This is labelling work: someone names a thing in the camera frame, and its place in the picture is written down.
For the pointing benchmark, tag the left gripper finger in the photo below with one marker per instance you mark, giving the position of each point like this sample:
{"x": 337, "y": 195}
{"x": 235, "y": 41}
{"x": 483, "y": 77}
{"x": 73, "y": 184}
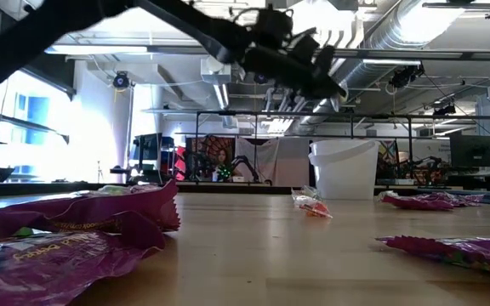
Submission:
{"x": 323, "y": 61}
{"x": 317, "y": 87}

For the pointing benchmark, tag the white plastic bucket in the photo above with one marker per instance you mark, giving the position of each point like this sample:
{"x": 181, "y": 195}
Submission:
{"x": 345, "y": 178}

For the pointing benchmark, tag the clear gummy candy pack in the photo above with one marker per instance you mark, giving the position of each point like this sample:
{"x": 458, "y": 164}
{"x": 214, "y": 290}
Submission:
{"x": 387, "y": 195}
{"x": 306, "y": 194}
{"x": 117, "y": 188}
{"x": 317, "y": 209}

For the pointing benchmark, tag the purple Skittles candy pack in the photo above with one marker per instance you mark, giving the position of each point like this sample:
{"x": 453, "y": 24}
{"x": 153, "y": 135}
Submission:
{"x": 419, "y": 203}
{"x": 58, "y": 268}
{"x": 100, "y": 208}
{"x": 466, "y": 198}
{"x": 462, "y": 253}

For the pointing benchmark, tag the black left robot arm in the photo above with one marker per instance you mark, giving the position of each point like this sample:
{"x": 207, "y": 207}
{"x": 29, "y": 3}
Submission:
{"x": 36, "y": 34}

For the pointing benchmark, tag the background black robot arm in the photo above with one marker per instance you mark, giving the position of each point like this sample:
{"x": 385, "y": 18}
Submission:
{"x": 245, "y": 160}
{"x": 423, "y": 168}

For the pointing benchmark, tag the white ceiling pipes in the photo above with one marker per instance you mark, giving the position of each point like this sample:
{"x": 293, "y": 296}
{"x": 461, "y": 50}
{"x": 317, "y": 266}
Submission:
{"x": 289, "y": 102}

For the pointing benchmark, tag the white ceiling unit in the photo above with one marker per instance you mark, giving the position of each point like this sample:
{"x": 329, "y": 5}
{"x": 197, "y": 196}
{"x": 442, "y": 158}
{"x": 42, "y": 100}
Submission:
{"x": 215, "y": 74}

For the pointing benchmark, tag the black ceiling spotlight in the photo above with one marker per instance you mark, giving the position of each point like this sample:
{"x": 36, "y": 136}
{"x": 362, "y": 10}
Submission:
{"x": 442, "y": 110}
{"x": 404, "y": 76}

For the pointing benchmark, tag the white hanging cloth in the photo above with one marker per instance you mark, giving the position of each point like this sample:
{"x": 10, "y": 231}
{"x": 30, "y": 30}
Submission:
{"x": 279, "y": 161}

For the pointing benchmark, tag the colourful patterned tapestry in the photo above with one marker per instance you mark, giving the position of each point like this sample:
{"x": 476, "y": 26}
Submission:
{"x": 387, "y": 153}

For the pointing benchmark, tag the person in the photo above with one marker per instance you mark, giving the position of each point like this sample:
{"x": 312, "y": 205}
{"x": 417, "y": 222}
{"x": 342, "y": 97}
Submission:
{"x": 223, "y": 159}

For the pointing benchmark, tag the spider web tapestry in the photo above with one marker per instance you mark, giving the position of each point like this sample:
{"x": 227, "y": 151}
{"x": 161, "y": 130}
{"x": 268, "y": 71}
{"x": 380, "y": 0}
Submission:
{"x": 204, "y": 149}

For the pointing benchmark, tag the black computer monitor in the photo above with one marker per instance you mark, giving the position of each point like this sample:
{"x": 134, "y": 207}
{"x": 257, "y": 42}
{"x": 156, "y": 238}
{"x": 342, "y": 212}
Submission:
{"x": 148, "y": 149}
{"x": 474, "y": 151}

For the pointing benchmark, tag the long ceiling lamp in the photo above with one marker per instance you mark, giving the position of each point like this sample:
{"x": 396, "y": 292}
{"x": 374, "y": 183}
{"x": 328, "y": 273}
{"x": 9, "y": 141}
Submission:
{"x": 100, "y": 49}

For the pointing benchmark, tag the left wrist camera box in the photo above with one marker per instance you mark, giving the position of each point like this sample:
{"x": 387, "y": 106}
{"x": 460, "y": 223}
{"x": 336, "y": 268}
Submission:
{"x": 304, "y": 49}

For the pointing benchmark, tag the black ceiling camera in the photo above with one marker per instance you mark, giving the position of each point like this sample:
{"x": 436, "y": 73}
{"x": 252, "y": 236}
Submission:
{"x": 260, "y": 78}
{"x": 121, "y": 81}

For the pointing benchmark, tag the black station frame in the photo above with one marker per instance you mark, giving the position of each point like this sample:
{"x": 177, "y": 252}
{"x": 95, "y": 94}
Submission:
{"x": 377, "y": 115}

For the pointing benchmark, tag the black wall shelf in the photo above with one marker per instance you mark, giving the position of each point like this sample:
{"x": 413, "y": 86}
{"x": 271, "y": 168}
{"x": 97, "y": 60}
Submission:
{"x": 28, "y": 125}

